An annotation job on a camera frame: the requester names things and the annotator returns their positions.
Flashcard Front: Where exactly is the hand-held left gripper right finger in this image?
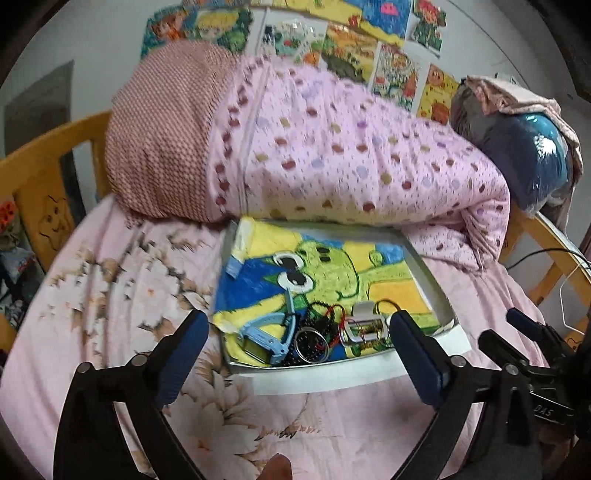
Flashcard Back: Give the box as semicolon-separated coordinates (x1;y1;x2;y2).
390;310;541;480

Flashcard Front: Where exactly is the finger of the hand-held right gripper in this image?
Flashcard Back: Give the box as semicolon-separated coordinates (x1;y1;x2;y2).
506;308;568;358
478;329;539;386

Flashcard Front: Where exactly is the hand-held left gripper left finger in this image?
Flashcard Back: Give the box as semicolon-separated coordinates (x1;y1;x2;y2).
53;309;211;480

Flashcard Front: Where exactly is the grey shallow tray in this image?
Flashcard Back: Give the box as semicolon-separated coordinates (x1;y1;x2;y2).
213;217;462;377

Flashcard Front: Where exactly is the black bead necklace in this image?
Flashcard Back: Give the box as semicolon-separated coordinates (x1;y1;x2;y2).
286;302;347;365

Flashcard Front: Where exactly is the silver hoop ring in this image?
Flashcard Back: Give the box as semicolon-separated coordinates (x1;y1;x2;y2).
295;327;329;363

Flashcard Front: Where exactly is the person's left hand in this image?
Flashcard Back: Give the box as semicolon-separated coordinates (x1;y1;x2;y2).
269;453;295;480

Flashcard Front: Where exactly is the grey hair claw clip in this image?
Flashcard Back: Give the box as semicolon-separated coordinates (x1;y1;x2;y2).
344;302;393;346

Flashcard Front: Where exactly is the light blue wrist watch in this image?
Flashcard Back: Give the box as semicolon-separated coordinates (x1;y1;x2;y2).
238;288;301;367

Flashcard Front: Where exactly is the white flat board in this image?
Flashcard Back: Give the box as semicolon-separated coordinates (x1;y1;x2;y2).
249;318;474;397

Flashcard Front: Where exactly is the pink floral bed sheet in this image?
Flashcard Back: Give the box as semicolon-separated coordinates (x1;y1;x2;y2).
0;194;573;480

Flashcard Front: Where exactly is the cartoon print towel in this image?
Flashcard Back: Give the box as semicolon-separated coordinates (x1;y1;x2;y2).
215;218;441;367

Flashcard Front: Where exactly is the blue plastic-wrapped bundle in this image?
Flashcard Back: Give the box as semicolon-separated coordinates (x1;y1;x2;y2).
480;113;575;217

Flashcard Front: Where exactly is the colourful toy pile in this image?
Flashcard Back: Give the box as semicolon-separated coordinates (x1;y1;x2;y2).
0;196;47;330

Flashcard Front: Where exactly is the pink polka dot quilt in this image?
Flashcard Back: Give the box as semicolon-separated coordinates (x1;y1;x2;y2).
205;55;511;273

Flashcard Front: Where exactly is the grey cloth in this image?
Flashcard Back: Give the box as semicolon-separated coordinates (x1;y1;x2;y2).
450;85;499;153

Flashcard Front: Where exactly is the red checked pillow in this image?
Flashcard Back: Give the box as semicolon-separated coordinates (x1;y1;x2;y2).
105;41;238;220

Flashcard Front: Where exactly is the pink fluffy cloth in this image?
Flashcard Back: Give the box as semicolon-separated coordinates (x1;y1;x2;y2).
464;76;581;153

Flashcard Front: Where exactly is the grey door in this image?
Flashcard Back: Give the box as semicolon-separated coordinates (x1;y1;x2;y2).
4;60;88;227

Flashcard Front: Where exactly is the row of cartoon drawings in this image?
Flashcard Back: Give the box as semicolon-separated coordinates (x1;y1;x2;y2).
141;0;462;125

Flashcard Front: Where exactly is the white wire hanger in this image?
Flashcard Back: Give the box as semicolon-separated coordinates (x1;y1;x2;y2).
556;264;591;334

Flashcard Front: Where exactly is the black cable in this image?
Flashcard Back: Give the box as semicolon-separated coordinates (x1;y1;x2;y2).
505;248;591;271

